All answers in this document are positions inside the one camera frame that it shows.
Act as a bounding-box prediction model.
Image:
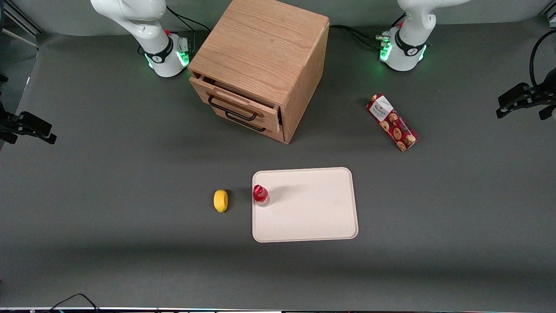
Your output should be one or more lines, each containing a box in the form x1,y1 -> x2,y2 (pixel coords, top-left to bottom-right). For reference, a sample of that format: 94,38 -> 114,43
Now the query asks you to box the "red cookie box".
366,93 -> 420,153

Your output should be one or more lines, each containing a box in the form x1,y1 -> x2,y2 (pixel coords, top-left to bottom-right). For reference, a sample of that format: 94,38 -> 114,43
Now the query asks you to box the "cream plastic tray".
252,167 -> 359,243

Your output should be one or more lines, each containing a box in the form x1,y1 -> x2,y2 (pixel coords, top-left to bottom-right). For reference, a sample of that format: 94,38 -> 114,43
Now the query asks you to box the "yellow lemon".
213,189 -> 229,213

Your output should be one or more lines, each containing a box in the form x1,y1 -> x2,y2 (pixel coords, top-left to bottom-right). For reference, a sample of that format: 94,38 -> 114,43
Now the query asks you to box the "shallow wooden drawer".
189,75 -> 282,133

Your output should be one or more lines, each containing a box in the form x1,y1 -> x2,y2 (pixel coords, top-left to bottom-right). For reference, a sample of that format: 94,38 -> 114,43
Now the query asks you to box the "small red-capped bottle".
253,184 -> 271,208

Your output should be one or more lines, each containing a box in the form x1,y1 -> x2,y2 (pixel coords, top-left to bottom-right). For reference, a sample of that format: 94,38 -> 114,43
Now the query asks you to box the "deep wooden drawer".
212,106 -> 286,143

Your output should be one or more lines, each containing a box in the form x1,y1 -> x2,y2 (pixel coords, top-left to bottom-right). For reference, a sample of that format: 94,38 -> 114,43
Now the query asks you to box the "oak wooden drawer cabinet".
188,0 -> 330,144

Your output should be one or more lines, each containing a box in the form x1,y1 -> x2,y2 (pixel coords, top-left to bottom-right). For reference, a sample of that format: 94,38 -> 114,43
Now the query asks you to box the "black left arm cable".
529,29 -> 556,90

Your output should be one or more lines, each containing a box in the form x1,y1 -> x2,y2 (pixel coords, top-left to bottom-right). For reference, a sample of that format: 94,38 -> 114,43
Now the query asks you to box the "aluminium frame rail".
0,0 -> 44,36

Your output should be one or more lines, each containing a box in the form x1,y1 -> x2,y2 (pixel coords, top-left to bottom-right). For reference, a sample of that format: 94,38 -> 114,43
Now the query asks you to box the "thin black table-edge cable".
43,293 -> 101,313

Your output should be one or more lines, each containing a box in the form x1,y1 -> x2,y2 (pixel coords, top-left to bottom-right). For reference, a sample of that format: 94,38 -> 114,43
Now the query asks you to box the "black left base cable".
329,23 -> 384,49

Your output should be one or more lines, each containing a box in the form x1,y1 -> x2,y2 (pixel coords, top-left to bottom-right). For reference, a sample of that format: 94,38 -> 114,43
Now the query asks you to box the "black base cable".
166,6 -> 212,44
329,23 -> 384,49

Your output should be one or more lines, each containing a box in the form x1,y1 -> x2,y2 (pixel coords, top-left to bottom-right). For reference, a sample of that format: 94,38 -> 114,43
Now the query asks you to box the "long black drawer handle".
208,95 -> 258,122

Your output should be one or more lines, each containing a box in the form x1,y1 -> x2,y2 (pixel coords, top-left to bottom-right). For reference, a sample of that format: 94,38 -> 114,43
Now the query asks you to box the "black right base cable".
166,6 -> 212,44

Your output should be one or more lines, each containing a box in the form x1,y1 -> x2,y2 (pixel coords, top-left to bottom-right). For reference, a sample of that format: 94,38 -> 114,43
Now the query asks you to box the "short black drawer handle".
225,111 -> 267,133

